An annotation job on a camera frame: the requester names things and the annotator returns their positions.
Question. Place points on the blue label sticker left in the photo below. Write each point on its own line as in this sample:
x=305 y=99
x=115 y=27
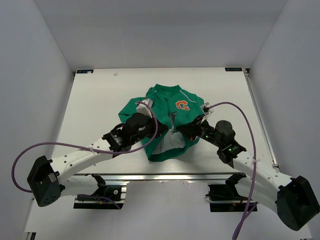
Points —
x=84 y=71

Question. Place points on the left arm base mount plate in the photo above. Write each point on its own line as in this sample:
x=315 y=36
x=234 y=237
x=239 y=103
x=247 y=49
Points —
x=109 y=195

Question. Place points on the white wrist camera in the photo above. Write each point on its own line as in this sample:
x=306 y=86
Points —
x=207 y=111
x=144 y=107

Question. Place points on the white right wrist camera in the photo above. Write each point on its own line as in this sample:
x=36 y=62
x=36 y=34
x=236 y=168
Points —
x=207 y=111

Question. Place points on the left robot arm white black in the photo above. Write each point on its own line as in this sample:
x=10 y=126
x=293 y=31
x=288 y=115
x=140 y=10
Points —
x=50 y=179

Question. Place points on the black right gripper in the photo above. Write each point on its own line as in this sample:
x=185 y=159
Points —
x=191 y=129

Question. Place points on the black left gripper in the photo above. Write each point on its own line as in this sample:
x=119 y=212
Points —
x=161 y=129

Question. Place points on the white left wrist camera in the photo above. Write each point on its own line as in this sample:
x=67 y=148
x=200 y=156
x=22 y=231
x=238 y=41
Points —
x=144 y=107

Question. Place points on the blue label sticker right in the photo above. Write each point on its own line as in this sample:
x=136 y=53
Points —
x=233 y=69

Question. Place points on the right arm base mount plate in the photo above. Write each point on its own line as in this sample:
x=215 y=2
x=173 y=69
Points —
x=224 y=198

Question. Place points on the blue label sticker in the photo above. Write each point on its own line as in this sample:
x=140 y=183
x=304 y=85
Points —
x=233 y=69
x=84 y=71

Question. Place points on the aluminium table front rail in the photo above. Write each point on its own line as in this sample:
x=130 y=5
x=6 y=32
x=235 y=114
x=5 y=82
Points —
x=167 y=177

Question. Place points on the green jacket with white lining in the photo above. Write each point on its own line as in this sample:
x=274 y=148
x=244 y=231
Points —
x=173 y=107

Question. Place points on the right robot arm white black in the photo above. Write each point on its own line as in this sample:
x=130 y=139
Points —
x=291 y=198

